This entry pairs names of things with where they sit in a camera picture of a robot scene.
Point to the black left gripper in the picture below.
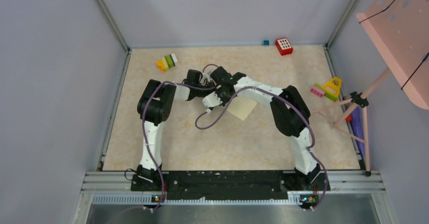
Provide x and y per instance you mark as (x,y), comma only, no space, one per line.
(210,84)

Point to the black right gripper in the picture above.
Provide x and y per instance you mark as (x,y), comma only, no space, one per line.
(218,92)

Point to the cream yellow envelope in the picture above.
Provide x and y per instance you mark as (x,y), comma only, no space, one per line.
(241,107)

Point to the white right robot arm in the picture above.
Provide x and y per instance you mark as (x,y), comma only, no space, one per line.
(291,114)

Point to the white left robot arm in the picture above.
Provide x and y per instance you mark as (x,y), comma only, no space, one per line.
(154,108)

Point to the striped toy block stack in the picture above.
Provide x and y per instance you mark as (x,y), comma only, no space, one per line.
(167,62)

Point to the red grid toy block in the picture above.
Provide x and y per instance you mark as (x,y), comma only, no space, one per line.
(283,46)

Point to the pink toy brick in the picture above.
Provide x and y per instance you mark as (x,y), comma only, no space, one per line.
(317,90)

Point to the yellow triangle toy block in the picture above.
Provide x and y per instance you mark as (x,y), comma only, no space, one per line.
(332,89)

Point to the purple rolled mat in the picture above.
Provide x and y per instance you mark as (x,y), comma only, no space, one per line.
(357,130)

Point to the pink music stand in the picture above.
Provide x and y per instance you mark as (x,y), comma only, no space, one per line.
(399,31)

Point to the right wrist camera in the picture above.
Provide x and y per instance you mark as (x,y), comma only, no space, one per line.
(212,100)

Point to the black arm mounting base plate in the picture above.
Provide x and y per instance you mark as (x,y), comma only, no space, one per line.
(230,185)

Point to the aluminium frame rail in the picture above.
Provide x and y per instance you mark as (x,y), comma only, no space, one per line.
(114,187)

